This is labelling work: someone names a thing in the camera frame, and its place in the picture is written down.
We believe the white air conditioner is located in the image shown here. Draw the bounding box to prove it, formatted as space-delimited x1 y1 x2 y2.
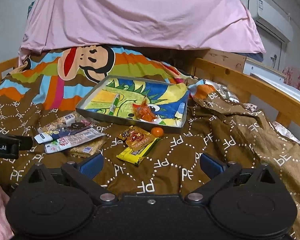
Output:
248 0 294 43

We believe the pink bed sheet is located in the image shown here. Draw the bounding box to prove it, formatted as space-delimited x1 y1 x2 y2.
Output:
18 0 265 61

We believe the blue white snack bar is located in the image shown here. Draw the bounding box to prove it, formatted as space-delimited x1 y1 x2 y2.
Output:
34 127 85 144

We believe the brown monkey print blanket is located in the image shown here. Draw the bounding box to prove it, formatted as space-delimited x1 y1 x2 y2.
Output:
0 45 300 239

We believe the green sausage stick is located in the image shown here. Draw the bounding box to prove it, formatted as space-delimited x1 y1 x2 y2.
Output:
108 93 120 116

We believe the nut mix snack packet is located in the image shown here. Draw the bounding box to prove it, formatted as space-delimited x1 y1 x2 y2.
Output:
38 112 91 133

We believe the dark chocolate candy packet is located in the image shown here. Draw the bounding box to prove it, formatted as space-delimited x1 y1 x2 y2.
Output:
70 120 93 130

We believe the pink white packet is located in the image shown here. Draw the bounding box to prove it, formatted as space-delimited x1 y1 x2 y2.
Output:
44 127 105 154

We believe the wooden bed frame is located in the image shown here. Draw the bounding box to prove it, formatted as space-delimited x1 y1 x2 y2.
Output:
0 47 300 126

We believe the yellow snack bar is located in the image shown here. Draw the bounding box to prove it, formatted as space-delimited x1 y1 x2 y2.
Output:
116 138 161 166

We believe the metal tray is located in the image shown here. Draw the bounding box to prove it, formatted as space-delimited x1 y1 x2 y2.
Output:
75 74 191 135

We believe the small orange tangerine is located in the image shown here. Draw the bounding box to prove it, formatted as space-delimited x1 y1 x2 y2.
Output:
151 127 164 138

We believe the gold red snack packet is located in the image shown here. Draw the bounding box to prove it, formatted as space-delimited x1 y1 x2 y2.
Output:
119 126 155 151

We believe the granola bar clear wrapper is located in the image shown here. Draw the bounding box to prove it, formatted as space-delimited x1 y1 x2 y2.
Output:
66 136 107 158

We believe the white cabinet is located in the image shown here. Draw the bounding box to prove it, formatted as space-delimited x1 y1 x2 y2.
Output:
243 57 285 83

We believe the orange snack packet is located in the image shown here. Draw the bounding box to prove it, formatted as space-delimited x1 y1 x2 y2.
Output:
132 96 158 122

